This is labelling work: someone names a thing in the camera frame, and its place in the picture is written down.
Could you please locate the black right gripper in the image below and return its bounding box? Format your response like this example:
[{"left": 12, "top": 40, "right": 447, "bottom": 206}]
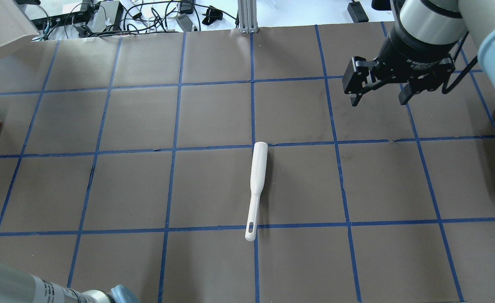
[{"left": 343, "top": 38, "right": 456, "bottom": 107}]

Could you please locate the beige brush with black bristles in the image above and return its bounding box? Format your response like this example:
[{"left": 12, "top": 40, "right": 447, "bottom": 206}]
[{"left": 245, "top": 142, "right": 268, "bottom": 242}]

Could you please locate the beige plastic dustpan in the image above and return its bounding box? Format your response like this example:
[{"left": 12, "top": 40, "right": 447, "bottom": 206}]
[{"left": 0, "top": 0, "right": 39, "bottom": 58}]

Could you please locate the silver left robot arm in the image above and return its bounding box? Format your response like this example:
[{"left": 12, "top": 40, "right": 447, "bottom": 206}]
[{"left": 0, "top": 263, "right": 139, "bottom": 303}]

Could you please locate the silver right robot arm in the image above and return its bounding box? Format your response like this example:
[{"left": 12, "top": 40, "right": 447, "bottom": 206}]
[{"left": 343, "top": 0, "right": 495, "bottom": 106}]

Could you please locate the black power adapter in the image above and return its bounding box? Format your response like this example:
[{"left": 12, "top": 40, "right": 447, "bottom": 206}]
[{"left": 347, "top": 0, "right": 370, "bottom": 23}]

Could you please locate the aluminium frame post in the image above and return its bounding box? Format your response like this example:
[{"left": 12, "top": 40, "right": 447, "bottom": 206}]
[{"left": 237, "top": 0, "right": 259, "bottom": 33}]

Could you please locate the power strip with cables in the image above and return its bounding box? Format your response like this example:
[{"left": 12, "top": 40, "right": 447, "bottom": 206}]
[{"left": 22, "top": 2, "right": 124, "bottom": 32}]

